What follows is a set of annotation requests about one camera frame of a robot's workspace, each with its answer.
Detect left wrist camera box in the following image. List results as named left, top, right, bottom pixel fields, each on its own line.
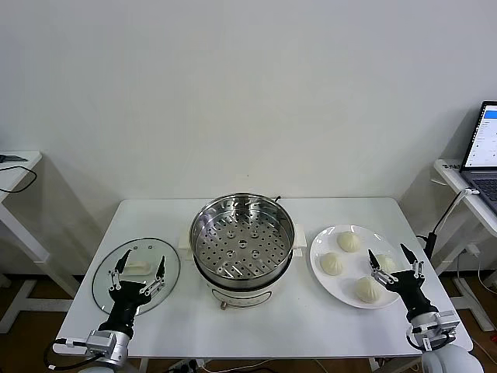
left=85, top=329, right=117, bottom=353

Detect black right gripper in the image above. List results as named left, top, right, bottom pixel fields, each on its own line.
left=368, top=243, right=440, bottom=322

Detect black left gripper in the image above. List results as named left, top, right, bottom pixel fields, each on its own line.
left=101, top=249, right=167, bottom=336

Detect black power adapter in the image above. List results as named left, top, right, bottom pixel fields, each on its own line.
left=415, top=231, right=438, bottom=260

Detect white side table with laptop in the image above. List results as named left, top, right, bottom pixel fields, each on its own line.
left=433, top=158, right=497, bottom=331

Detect white round plate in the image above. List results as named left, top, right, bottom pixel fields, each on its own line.
left=309, top=224, right=408, bottom=310

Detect thin black looped cable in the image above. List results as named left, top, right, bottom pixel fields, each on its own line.
left=0, top=166, right=38, bottom=193

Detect round glass pot lid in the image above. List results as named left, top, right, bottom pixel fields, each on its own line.
left=92, top=237, right=182, bottom=315

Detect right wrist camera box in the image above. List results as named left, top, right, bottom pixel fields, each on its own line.
left=436, top=309, right=458, bottom=335

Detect grey open laptop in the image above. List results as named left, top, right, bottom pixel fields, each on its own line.
left=459, top=100, right=497, bottom=217

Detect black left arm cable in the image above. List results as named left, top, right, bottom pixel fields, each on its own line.
left=45, top=338, right=98, bottom=372

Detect white steamed baozi bun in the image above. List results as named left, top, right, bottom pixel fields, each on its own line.
left=319, top=252, right=344, bottom=277
left=336, top=232, right=363, bottom=253
left=373, top=254, right=397, bottom=273
left=354, top=276, right=381, bottom=304

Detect white electric cooker base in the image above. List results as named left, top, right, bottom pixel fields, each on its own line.
left=178, top=227, right=306, bottom=312

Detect perforated steel steamer basket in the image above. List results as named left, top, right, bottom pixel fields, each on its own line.
left=189, top=193, right=295, bottom=291

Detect white power strip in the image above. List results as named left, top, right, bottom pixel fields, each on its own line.
left=169, top=357, right=209, bottom=372

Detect laptop charging cable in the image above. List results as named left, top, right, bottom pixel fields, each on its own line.
left=431, top=187, right=479, bottom=234

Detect white side table with cable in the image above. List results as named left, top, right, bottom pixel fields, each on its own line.
left=0, top=150, right=81, bottom=335

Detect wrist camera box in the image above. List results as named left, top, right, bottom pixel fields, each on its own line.
left=436, top=309, right=458, bottom=335
left=85, top=329, right=117, bottom=353

